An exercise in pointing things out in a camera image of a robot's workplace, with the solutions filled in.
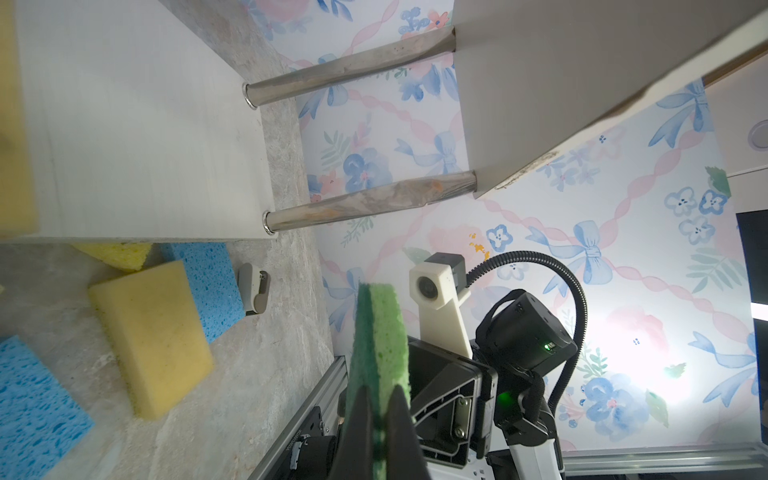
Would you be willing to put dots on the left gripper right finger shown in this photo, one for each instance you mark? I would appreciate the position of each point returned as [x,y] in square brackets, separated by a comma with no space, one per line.
[403,453]

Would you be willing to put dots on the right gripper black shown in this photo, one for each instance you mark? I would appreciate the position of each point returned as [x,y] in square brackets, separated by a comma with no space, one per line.
[492,406]

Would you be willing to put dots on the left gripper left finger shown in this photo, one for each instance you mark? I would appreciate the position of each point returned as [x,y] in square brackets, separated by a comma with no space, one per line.
[355,456]

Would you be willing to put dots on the green sponge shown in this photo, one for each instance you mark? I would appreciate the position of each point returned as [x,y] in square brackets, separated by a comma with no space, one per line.
[379,359]

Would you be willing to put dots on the dark yellow sponge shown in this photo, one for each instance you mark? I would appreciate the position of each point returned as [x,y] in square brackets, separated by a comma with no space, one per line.
[153,327]

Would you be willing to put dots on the blue sponge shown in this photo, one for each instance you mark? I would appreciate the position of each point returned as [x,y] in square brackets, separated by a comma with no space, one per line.
[40,422]
[212,282]

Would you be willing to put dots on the white two-tier shelf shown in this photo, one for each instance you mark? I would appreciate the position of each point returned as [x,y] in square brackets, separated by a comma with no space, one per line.
[222,120]

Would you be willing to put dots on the yellow sponge bottom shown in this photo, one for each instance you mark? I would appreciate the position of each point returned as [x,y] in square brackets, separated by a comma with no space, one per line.
[19,214]

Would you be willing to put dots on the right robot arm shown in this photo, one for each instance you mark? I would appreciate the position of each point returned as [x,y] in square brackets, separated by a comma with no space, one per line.
[491,404]

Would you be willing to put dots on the blue sponge under pink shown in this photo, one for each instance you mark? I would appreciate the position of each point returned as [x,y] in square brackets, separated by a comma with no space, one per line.
[212,282]

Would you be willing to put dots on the yellow sponge upper right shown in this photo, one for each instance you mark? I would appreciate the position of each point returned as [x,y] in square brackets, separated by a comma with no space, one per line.
[127,257]

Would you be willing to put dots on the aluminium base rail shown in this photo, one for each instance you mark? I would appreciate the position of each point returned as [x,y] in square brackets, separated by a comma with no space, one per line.
[307,446]

